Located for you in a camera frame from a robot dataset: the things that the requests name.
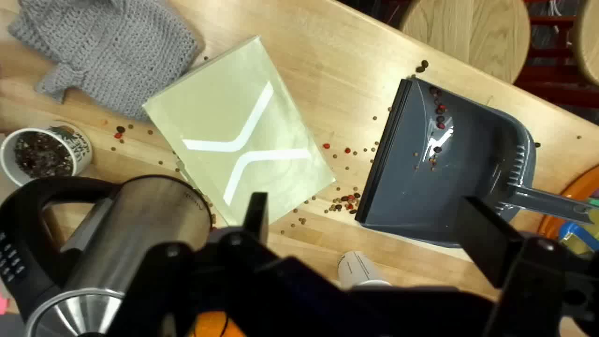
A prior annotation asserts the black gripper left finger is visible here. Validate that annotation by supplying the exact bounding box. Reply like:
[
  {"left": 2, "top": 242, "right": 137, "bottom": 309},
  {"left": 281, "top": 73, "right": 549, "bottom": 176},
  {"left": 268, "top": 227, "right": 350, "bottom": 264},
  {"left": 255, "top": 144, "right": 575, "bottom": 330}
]
[{"left": 242, "top": 191, "right": 272, "bottom": 247}]

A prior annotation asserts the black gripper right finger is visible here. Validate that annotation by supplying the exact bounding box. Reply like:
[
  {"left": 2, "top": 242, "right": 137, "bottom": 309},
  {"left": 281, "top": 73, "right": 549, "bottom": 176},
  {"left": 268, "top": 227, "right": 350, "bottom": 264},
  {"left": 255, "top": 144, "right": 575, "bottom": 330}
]
[{"left": 457, "top": 195, "right": 530, "bottom": 290}]

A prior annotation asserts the green and white cardboard box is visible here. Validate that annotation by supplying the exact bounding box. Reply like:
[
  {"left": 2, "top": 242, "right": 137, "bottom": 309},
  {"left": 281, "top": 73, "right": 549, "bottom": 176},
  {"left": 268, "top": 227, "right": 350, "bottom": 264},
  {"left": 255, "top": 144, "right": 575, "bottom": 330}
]
[{"left": 141, "top": 36, "right": 337, "bottom": 229}]

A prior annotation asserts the grey plastic dustpan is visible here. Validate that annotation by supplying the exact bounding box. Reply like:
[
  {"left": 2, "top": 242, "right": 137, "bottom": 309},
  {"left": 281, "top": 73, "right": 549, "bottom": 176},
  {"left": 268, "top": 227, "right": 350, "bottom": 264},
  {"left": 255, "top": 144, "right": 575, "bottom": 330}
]
[{"left": 356, "top": 75, "right": 596, "bottom": 249}]

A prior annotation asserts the orange pumpkin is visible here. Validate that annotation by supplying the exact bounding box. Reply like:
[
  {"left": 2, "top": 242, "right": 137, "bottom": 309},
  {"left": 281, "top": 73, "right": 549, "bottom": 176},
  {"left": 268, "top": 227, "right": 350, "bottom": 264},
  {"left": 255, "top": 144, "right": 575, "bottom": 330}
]
[{"left": 193, "top": 309, "right": 247, "bottom": 337}]

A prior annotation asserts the round wooden stool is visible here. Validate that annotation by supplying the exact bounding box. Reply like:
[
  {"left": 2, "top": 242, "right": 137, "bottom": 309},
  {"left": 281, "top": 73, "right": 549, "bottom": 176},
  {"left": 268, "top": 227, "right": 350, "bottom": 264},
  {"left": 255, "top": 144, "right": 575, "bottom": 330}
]
[
  {"left": 399, "top": 0, "right": 532, "bottom": 86},
  {"left": 573, "top": 0, "right": 599, "bottom": 86}
]

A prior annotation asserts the grey knitted cloth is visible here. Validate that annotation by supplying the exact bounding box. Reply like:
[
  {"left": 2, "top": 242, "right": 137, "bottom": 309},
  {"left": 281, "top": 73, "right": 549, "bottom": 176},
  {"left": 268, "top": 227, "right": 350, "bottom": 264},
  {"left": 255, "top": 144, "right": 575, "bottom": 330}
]
[{"left": 6, "top": 0, "right": 204, "bottom": 122}]

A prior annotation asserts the steel kettle with black handle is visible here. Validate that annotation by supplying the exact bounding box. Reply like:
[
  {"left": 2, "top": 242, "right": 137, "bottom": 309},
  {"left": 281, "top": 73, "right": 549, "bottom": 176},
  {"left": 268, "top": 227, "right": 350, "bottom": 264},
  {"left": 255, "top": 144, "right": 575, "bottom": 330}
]
[{"left": 0, "top": 174, "right": 214, "bottom": 337}]

